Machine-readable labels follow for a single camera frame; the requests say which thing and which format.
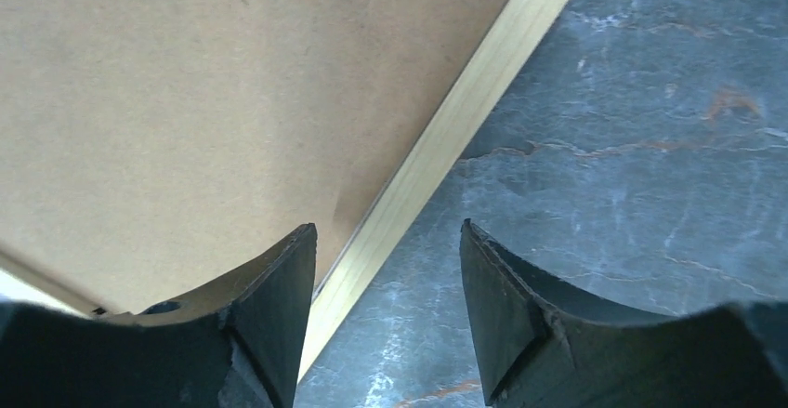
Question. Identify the brown cardboard backing board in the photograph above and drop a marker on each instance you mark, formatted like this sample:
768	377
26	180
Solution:
148	146

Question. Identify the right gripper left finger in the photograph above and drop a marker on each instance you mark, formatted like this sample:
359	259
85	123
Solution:
235	341

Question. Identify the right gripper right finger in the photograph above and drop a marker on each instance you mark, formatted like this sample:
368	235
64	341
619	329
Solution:
543	342

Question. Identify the wooden picture frame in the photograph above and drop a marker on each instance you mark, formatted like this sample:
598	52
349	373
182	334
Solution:
505	48

